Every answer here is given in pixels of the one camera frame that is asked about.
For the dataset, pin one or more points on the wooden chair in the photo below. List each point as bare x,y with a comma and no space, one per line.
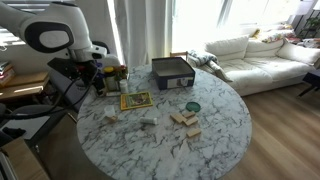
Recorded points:
178,54

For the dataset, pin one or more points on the clear plastic storage bin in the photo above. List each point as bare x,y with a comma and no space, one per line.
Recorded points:
115,91

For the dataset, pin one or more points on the green round lid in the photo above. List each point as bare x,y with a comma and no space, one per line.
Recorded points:
193,106

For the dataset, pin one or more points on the white-capped small bottle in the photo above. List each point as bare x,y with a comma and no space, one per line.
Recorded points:
124,86

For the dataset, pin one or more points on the red-capped sauce bottle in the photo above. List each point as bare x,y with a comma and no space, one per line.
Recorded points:
123,71

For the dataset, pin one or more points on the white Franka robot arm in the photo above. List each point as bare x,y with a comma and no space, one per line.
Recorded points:
50,30

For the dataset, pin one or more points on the wooden desk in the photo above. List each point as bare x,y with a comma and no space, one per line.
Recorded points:
23,83

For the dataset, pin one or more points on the white notepad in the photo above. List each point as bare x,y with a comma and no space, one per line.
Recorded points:
25,125

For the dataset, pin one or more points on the jar with yellow lid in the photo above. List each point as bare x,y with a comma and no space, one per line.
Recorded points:
110,78

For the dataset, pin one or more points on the grey white throw blanket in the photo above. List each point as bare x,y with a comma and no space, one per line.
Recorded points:
201,56

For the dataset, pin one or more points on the black coffee table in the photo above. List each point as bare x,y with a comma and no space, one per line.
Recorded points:
311,81

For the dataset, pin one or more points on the grey office chair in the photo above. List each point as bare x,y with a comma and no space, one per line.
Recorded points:
31,128

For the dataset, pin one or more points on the white window blinds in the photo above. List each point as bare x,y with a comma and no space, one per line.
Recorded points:
8,36

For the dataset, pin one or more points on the green house plant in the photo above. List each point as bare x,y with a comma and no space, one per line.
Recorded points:
311,26

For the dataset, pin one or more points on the white curtain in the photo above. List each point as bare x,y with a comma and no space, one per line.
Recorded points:
143,30

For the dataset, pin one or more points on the white bottle with blue cap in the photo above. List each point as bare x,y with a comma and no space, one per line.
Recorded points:
98,65

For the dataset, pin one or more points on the dark blue open box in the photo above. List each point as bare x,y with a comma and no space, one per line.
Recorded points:
173,71

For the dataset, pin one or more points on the patterned cushion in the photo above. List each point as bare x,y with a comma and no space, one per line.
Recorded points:
276,35

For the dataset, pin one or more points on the stack of books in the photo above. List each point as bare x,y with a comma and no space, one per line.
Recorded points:
6,73

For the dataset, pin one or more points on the small white tube bottle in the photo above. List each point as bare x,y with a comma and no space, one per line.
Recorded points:
149,120

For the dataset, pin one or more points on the white sofa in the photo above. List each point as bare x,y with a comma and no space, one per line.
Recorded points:
266,65

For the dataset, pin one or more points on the white lamp shade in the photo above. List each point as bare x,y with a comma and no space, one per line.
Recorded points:
301,7

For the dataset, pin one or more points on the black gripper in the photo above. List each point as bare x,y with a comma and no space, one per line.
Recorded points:
88,71

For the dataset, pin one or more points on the dark padded chair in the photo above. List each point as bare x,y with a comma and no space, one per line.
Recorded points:
66,96

